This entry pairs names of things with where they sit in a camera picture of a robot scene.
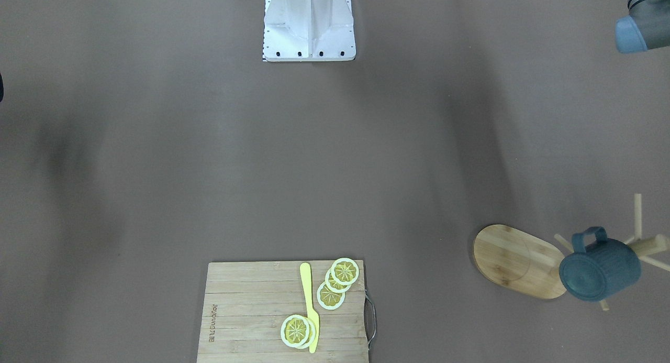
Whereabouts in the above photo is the dark blue mug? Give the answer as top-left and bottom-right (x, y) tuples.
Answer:
(559, 226), (642, 302)

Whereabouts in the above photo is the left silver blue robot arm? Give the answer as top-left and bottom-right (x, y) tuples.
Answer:
(615, 0), (669, 53)

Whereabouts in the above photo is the wooden cup storage rack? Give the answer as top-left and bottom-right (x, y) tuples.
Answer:
(472, 194), (668, 311)

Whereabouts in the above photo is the lemon slice toy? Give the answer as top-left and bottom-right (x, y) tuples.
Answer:
(330, 257), (360, 286)
(325, 269), (351, 293)
(317, 282), (345, 310)
(280, 314), (314, 349)

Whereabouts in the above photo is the wooden cutting board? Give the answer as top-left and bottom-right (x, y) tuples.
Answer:
(196, 260), (376, 362)

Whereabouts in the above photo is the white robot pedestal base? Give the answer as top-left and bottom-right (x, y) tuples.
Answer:
(262, 0), (356, 62)

